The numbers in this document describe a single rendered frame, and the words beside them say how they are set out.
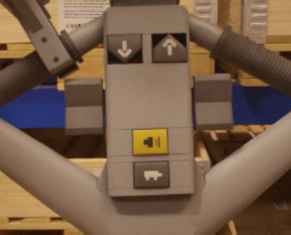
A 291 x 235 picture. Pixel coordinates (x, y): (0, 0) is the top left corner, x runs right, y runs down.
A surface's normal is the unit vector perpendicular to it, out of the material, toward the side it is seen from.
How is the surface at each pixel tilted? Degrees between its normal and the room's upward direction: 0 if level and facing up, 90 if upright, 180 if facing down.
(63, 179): 68
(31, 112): 90
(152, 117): 74
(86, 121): 57
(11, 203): 90
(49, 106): 90
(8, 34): 90
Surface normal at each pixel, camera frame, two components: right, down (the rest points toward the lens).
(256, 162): -0.07, -0.13
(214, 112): 0.00, -0.33
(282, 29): -0.05, 0.24
